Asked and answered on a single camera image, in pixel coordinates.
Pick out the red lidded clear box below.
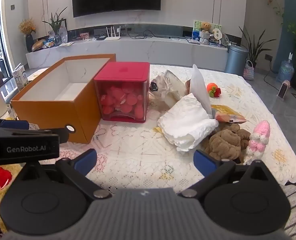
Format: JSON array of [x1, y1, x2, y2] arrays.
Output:
[[93, 62, 150, 123]]

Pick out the black cabinet cables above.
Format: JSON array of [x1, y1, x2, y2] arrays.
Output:
[[129, 29, 163, 40]]

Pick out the golden bowl ornament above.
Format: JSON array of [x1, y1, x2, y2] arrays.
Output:
[[31, 39, 47, 52]]

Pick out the pink knitted doll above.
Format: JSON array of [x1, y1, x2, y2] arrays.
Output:
[[245, 120, 271, 165]]

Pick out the snake plant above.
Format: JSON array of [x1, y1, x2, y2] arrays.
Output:
[[239, 26, 277, 68]]

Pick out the blue water jug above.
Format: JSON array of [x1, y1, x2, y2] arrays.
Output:
[[275, 52, 295, 84]]

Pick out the green leafy potted plant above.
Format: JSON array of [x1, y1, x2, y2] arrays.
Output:
[[42, 7, 68, 46]]

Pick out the vase with dried flowers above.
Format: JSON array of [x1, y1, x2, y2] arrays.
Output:
[[18, 19, 36, 53]]

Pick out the teddy bear figure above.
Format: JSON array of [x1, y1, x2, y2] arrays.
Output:
[[199, 22, 212, 45]]

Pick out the orange red knitted toy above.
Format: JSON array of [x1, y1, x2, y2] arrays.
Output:
[[206, 83, 221, 97]]

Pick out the orange cardboard box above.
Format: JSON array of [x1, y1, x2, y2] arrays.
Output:
[[10, 54, 117, 144]]

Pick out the grey blue trash can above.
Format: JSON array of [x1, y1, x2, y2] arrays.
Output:
[[224, 44, 249, 77]]

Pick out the pink small heater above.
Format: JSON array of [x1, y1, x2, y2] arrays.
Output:
[[277, 82, 291, 100]]

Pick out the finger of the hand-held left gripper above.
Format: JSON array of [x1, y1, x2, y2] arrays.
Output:
[[29, 124, 76, 145], [0, 117, 30, 131]]

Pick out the yellow fluffy rug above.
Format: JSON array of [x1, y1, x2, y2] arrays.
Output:
[[0, 164, 23, 233]]

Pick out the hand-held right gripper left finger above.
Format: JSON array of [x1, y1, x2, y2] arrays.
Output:
[[13, 149, 113, 201]]

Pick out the red plush item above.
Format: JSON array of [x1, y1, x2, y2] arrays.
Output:
[[0, 166, 13, 190]]

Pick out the black floor power cable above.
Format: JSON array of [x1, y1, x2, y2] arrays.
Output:
[[264, 60, 281, 90]]

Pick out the cream cloth bag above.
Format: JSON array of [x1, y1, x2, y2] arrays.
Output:
[[149, 70, 186, 111]]

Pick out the woven handle basket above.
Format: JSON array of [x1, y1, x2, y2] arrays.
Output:
[[243, 60, 255, 81]]

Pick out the white mesh bag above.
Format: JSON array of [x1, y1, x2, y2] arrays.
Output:
[[189, 64, 213, 119]]

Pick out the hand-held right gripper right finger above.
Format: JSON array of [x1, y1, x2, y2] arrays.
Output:
[[177, 149, 281, 199]]

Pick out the green white picture card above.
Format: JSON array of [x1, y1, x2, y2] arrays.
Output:
[[193, 20, 222, 40]]

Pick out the yellow snack packet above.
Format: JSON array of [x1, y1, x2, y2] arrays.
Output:
[[210, 104, 250, 123]]

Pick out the brown plush toy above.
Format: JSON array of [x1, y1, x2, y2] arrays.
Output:
[[200, 123, 251, 164]]

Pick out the white plastic wrap bundle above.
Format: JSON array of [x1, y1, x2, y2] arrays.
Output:
[[157, 93, 219, 152]]

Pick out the white lace tablecloth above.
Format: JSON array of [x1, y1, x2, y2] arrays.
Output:
[[28, 65, 296, 191]]

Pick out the white router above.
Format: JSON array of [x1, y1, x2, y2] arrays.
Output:
[[105, 26, 122, 41]]

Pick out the milk carton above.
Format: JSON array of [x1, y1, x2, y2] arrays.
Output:
[[13, 64, 29, 93]]

